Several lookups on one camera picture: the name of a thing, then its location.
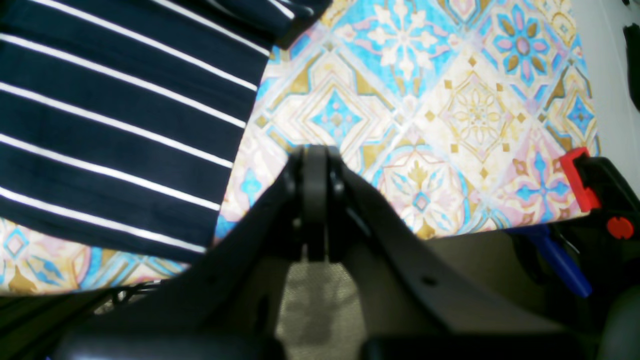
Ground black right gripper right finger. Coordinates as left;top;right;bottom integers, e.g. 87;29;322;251
327;146;590;360

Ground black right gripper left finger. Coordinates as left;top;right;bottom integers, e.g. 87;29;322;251
54;145;329;360

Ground navy white striped T-shirt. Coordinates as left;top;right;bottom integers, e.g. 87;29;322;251
0;0;331;263

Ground colourful patterned tablecloth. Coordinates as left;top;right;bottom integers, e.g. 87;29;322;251
1;0;599;296

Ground red black clamp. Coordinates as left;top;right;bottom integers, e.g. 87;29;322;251
558;147;640;241

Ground blue handled clamp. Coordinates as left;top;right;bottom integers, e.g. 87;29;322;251
505;224;593;299

